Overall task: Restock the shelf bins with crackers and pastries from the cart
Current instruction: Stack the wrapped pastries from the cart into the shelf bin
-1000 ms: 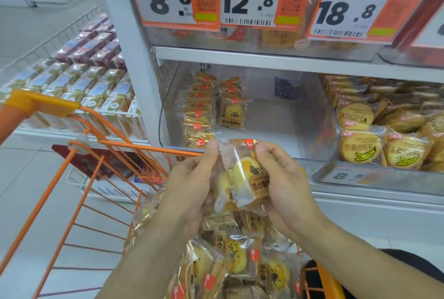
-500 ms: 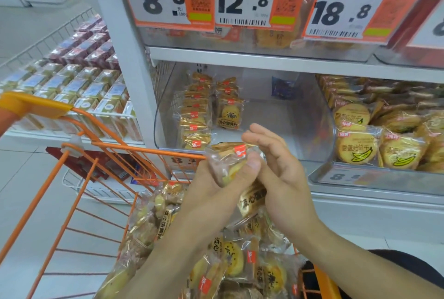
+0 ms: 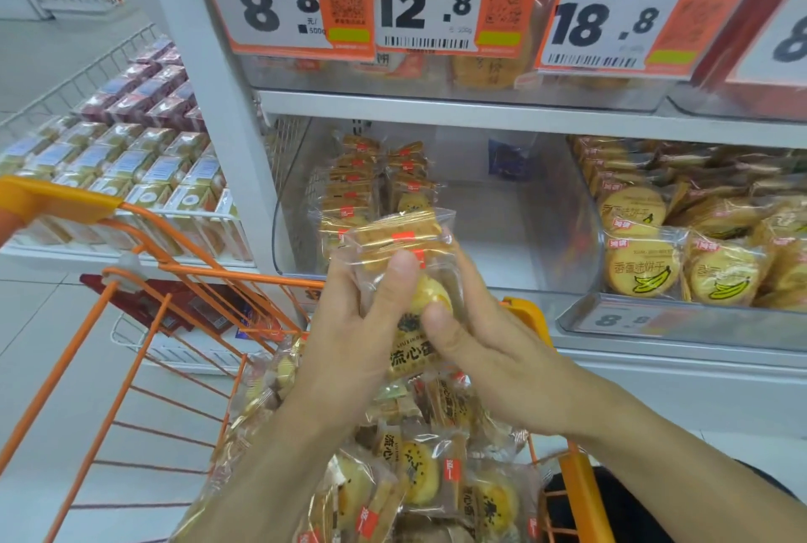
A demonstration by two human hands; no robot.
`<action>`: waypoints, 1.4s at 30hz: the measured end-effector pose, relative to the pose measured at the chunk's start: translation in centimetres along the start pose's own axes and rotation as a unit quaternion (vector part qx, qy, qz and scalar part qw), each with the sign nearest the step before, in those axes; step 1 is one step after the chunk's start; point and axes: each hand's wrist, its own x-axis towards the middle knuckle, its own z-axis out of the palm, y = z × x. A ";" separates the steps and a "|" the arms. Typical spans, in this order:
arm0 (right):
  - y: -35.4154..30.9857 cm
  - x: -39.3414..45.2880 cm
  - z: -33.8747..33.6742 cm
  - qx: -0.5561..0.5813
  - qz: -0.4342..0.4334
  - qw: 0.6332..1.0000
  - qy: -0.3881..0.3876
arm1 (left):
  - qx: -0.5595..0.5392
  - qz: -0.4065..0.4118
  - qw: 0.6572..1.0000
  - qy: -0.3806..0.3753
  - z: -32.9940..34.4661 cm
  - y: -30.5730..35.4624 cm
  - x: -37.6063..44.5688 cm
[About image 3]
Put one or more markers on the red box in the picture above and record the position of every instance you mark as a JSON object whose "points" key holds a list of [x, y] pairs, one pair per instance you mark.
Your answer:
{"points": [[157, 303]]}

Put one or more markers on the group of banana biscuit packets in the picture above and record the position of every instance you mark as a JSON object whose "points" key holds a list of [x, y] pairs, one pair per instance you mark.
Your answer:
{"points": [[643, 271]]}

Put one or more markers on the red carton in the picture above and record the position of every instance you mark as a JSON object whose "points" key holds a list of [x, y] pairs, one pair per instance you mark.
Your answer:
{"points": [[769, 101]]}

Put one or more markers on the rows of egg yolk packets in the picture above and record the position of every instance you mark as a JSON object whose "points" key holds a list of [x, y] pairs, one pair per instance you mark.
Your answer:
{"points": [[347, 183]]}

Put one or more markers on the pile of pastry packets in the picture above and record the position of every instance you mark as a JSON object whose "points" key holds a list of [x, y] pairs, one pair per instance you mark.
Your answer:
{"points": [[422, 473]]}

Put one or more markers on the egg-yolk pastry packet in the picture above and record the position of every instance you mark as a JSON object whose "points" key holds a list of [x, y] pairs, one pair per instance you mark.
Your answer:
{"points": [[394, 401], [403, 234]]}

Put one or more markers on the person's right leg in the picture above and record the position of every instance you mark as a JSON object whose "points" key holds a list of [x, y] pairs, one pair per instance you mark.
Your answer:
{"points": [[630, 517]]}

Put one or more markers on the orange shopping cart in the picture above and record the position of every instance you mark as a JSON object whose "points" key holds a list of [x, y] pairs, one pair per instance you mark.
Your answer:
{"points": [[63, 199]]}

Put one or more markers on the blue paper label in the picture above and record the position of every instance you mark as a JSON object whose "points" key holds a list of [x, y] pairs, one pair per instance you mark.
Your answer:
{"points": [[511, 161]]}

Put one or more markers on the white metal store shelf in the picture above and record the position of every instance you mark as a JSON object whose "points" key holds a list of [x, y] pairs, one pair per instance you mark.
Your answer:
{"points": [[208, 120]]}

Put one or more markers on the person's left hand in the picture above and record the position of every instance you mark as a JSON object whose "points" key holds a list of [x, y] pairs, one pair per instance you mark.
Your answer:
{"points": [[347, 360]]}

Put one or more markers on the person's right hand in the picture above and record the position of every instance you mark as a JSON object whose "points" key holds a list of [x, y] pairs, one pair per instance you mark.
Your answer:
{"points": [[517, 372]]}

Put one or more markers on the pile of golden cake packets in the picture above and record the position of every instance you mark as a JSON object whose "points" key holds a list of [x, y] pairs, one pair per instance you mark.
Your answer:
{"points": [[492, 73]]}

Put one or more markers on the person's left forearm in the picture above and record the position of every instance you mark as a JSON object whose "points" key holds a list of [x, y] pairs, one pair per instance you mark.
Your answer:
{"points": [[265, 486]]}

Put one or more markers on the group of silver boxed cakes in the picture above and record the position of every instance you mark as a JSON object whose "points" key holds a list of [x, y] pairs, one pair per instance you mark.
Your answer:
{"points": [[126, 164]]}

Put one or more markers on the person's right forearm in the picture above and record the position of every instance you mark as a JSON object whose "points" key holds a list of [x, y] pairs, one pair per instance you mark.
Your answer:
{"points": [[693, 479]]}

